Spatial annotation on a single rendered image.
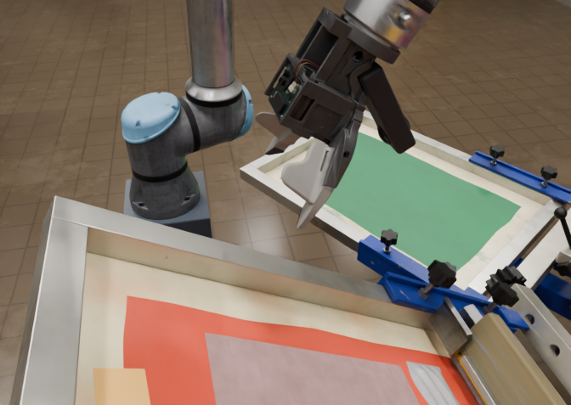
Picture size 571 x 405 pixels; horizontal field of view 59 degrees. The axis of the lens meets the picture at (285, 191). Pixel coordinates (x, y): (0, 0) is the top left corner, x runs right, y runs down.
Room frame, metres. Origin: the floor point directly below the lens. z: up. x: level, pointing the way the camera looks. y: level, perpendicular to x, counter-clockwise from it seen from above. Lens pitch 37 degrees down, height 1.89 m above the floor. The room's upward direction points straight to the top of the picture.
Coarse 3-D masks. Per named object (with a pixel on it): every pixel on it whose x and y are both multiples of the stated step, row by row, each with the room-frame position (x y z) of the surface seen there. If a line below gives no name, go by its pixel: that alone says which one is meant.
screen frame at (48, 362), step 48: (48, 240) 0.35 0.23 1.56; (96, 240) 0.40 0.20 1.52; (144, 240) 0.41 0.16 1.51; (192, 240) 0.44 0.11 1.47; (48, 288) 0.30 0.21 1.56; (288, 288) 0.45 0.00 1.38; (336, 288) 0.47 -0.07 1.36; (384, 288) 0.52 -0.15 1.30; (48, 336) 0.25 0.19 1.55; (48, 384) 0.21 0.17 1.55
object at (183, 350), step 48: (144, 336) 0.31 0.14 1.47; (192, 336) 0.33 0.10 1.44; (240, 336) 0.35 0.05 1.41; (288, 336) 0.38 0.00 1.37; (336, 336) 0.41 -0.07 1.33; (192, 384) 0.27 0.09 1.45; (240, 384) 0.29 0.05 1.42; (288, 384) 0.31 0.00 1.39; (336, 384) 0.33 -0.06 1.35; (384, 384) 0.36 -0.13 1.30
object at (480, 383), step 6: (462, 360) 0.43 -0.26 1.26; (468, 360) 0.43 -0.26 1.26; (468, 366) 0.42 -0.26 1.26; (474, 366) 0.42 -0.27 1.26; (468, 372) 0.41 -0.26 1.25; (474, 372) 0.41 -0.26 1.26; (474, 378) 0.40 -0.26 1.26; (480, 378) 0.40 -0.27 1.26; (480, 384) 0.39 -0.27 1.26; (486, 384) 0.39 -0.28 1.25; (480, 390) 0.38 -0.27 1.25; (486, 390) 0.38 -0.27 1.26; (486, 396) 0.37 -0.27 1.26; (492, 396) 0.37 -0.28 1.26; (486, 402) 0.36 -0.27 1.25; (492, 402) 0.36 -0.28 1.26; (498, 402) 0.36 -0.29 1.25
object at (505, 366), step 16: (480, 320) 0.47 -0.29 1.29; (496, 320) 0.46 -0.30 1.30; (480, 336) 0.45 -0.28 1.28; (496, 336) 0.44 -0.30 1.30; (512, 336) 0.44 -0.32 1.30; (464, 352) 0.44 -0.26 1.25; (480, 352) 0.43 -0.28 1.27; (496, 352) 0.42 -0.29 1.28; (512, 352) 0.41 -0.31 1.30; (480, 368) 0.41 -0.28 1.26; (496, 368) 0.40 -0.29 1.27; (512, 368) 0.39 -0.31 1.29; (528, 368) 0.38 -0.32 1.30; (496, 384) 0.39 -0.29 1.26; (512, 384) 0.38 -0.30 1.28; (528, 384) 0.37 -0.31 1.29; (544, 384) 0.36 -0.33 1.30; (512, 400) 0.36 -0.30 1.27; (528, 400) 0.35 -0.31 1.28; (544, 400) 0.34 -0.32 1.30; (560, 400) 0.34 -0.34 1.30
